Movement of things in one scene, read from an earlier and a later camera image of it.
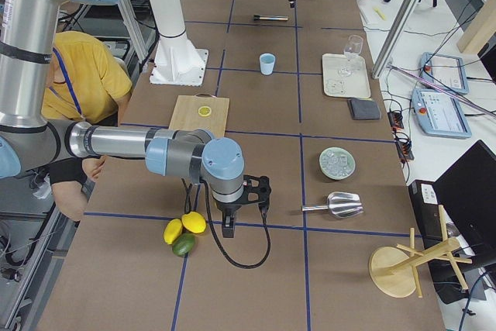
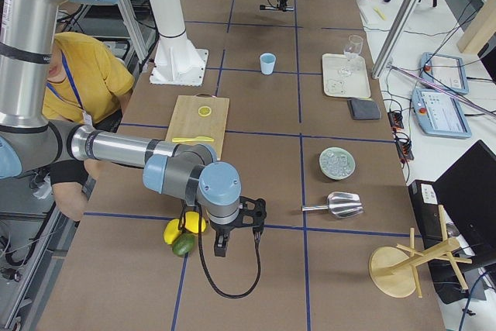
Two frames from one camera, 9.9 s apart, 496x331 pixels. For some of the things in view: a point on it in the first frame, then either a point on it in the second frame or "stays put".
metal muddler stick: [273, 18] → [264, 7]
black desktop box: [425, 198] stays put
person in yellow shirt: [87, 81] stays put
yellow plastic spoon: [380, 14] stays put
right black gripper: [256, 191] → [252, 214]
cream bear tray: [344, 77] stays put
